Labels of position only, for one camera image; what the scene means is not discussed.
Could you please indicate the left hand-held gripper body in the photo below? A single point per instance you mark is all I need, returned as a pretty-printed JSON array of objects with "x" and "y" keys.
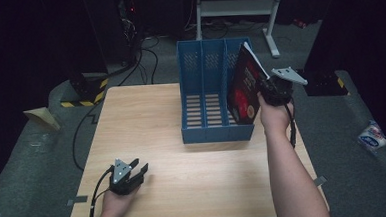
[{"x": 121, "y": 182}]

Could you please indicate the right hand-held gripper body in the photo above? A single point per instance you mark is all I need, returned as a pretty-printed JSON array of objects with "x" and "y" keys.
[{"x": 278, "y": 89}]

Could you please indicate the black book with red print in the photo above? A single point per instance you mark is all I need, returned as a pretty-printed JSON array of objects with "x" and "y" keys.
[{"x": 245, "y": 85}]

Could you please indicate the blue plastic file rack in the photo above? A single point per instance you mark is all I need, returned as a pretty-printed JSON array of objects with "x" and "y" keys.
[{"x": 212, "y": 134}]

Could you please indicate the person's left hand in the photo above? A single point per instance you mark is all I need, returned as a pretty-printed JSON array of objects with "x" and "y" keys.
[{"x": 116, "y": 202}]

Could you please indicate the person's right hand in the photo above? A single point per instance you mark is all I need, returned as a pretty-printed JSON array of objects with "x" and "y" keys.
[{"x": 275, "y": 117}]

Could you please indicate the black base with yellow stripes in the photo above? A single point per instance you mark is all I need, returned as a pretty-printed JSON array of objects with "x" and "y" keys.
[
  {"x": 323, "y": 86},
  {"x": 86, "y": 90}
]

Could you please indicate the grey tape strip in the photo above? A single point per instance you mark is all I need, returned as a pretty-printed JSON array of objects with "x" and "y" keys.
[
  {"x": 321, "y": 180},
  {"x": 77, "y": 200}
]

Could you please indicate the white metal stand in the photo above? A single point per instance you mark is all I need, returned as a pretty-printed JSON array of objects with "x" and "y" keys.
[{"x": 235, "y": 6}]

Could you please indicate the beige cardboard piece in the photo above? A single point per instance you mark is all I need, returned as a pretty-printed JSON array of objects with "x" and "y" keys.
[{"x": 43, "y": 117}]

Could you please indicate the white and blue tissue packet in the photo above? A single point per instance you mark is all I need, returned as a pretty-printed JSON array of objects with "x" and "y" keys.
[{"x": 372, "y": 135}]

